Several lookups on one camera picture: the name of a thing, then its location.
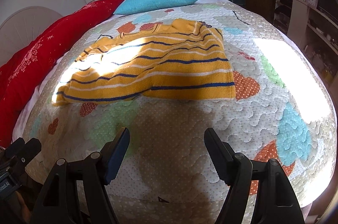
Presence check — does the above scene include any cluttered shelf unit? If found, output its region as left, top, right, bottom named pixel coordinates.
left=274, top=0, right=337, bottom=85

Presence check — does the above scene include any white round headboard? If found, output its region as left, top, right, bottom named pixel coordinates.
left=0, top=6, right=62, bottom=65

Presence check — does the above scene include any red snowflake blanket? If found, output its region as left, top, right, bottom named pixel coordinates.
left=1, top=0, right=125, bottom=148

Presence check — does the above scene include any yellow striped knit sweater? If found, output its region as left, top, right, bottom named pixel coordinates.
left=52, top=18, right=236, bottom=106

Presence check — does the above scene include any patchwork heart quilt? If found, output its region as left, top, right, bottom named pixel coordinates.
left=23, top=3, right=337, bottom=223

